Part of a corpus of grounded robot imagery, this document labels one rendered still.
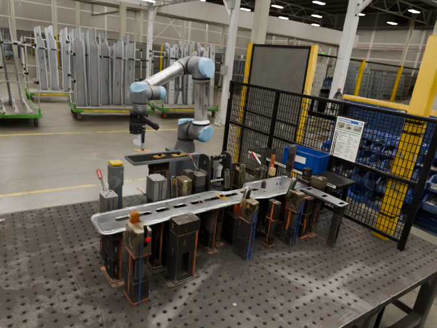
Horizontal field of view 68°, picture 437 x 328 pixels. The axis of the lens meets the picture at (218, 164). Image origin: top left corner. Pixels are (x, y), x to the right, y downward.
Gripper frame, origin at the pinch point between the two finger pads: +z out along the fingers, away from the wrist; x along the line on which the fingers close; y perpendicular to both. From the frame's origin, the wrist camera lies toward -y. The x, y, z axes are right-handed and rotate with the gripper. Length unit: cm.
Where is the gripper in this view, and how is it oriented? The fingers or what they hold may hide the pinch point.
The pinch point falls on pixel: (142, 147)
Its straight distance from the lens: 186.1
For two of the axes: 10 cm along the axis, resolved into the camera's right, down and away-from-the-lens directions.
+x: 3.0, 3.3, -9.0
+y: -9.5, 0.0, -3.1
